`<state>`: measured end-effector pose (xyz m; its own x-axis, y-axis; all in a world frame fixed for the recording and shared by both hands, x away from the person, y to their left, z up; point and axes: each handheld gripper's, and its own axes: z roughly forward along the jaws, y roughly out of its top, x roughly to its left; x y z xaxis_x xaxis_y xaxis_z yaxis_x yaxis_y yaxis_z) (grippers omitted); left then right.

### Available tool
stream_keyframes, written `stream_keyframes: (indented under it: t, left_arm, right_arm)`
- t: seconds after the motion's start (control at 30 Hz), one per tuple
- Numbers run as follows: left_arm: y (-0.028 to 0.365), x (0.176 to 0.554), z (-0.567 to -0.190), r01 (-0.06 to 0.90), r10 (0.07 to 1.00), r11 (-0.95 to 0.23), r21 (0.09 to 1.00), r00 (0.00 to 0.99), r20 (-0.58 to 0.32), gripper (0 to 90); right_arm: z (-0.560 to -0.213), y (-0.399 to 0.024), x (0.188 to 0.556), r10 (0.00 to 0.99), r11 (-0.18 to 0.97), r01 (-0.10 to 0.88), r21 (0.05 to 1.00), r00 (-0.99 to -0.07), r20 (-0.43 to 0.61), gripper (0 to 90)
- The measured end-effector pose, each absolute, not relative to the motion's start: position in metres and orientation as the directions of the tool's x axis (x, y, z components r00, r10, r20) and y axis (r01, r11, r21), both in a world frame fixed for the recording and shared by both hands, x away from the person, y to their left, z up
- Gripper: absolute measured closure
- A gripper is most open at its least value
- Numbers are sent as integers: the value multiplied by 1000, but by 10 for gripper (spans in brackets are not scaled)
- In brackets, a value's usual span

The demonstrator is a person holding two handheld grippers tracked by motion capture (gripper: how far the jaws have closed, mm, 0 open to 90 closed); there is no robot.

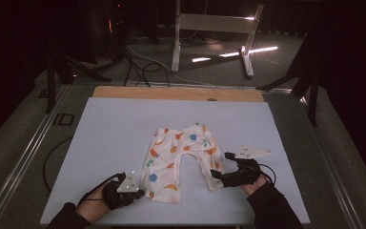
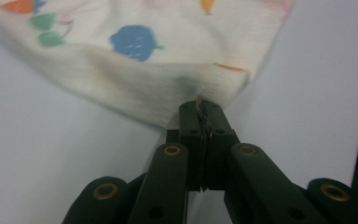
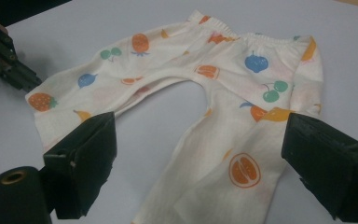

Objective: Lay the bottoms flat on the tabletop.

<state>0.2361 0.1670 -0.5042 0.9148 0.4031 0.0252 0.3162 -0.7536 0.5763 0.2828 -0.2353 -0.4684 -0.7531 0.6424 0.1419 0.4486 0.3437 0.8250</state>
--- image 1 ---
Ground person's left hand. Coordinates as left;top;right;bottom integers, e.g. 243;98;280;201
75;185;112;224

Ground person's right hand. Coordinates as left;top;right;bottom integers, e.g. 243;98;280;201
240;174;270;197

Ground black floor cables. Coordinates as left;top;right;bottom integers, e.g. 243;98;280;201
122;44;173;89

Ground aluminium floor rail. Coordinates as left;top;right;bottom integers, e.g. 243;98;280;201
0;84;71;229
298;94;365;229

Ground black metal stand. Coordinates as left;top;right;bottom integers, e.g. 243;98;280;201
45;47;112;115
256;31;321;127

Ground white floor cable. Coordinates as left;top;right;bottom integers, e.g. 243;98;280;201
126;44;214;88

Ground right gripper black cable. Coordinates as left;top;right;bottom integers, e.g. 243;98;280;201
258;163;277;186

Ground white fruit-print baby pants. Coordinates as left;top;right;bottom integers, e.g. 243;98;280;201
139;123;227;204

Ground white metal desk frame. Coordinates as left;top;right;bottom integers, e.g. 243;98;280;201
170;0;265;79

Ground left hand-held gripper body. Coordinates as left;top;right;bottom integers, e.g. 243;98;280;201
102;170;140;211

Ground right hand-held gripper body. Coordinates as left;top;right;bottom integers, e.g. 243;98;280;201
222;145;273;188

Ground black looped floor cable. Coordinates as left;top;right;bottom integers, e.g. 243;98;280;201
42;135;74;194

